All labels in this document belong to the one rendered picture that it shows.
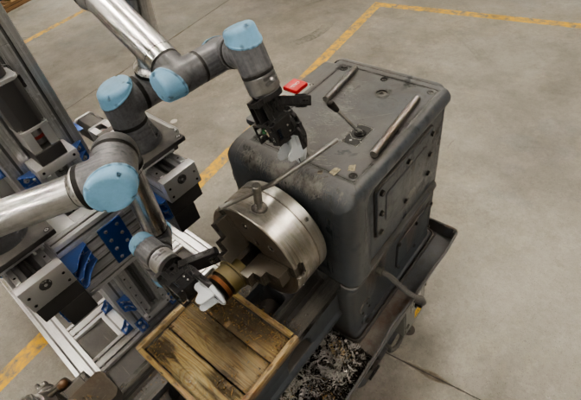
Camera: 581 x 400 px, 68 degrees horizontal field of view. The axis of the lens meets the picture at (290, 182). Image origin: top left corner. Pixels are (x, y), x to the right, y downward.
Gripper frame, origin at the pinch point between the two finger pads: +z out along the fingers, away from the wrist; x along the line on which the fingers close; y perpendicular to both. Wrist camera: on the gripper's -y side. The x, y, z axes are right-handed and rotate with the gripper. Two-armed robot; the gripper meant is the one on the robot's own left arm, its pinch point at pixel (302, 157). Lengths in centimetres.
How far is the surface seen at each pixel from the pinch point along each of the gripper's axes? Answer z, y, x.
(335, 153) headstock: 6.1, -10.9, 0.0
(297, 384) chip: 73, 28, -14
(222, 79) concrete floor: 51, -157, -267
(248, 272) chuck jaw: 19.4, 25.0, -7.4
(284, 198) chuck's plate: 7.7, 7.7, -3.5
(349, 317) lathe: 64, 3, -7
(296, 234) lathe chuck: 14.4, 12.7, 1.7
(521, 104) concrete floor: 124, -239, -40
